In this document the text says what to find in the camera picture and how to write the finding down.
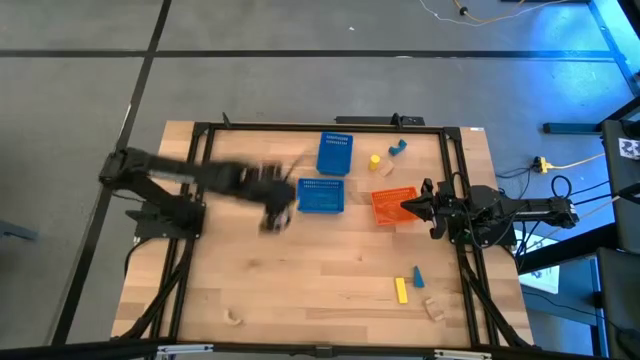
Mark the white floor cable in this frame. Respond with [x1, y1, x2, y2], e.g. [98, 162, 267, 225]
[418, 0, 571, 27]

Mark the silver frame bracket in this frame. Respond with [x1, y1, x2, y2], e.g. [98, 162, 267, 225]
[433, 348, 494, 360]
[155, 343, 215, 357]

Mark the natural wooden ridged block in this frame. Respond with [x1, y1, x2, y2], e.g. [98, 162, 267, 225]
[424, 297, 447, 323]

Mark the blue plastic basket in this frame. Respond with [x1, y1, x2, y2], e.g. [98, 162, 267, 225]
[296, 178, 346, 215]
[315, 131, 355, 177]

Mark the white printed paper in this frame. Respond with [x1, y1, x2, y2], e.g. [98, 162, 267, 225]
[514, 232, 561, 295]

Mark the blue floor bar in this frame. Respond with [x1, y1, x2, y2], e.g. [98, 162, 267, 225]
[542, 122, 603, 135]

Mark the black aluminium table frame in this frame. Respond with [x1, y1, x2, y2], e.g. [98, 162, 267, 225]
[119, 112, 534, 351]

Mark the yellow floor cable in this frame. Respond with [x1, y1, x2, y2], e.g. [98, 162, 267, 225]
[452, 0, 529, 25]

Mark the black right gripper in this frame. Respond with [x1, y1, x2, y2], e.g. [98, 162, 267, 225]
[400, 178, 454, 240]

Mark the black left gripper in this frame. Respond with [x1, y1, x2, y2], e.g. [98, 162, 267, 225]
[247, 162, 300, 235]

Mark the blue grey floor object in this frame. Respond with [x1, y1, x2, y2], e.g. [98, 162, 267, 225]
[0, 218, 40, 243]

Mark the yellow power cable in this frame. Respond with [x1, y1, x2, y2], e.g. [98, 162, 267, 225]
[547, 152, 607, 171]

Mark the black looped cable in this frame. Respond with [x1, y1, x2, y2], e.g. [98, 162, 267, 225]
[550, 174, 575, 200]

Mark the orange plastic basket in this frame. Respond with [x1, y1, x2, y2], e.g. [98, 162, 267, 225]
[370, 186, 420, 227]

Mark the black equipment cabinet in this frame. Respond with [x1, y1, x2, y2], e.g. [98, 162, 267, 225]
[597, 94, 640, 256]

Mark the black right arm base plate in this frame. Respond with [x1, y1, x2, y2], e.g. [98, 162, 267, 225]
[447, 204, 519, 247]

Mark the white marker tag sheet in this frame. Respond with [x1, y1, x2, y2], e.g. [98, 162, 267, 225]
[618, 137, 640, 161]

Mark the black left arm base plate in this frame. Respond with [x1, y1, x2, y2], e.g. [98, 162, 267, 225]
[124, 198, 207, 241]

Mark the black mount bar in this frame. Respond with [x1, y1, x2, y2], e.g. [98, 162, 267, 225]
[334, 112, 427, 127]

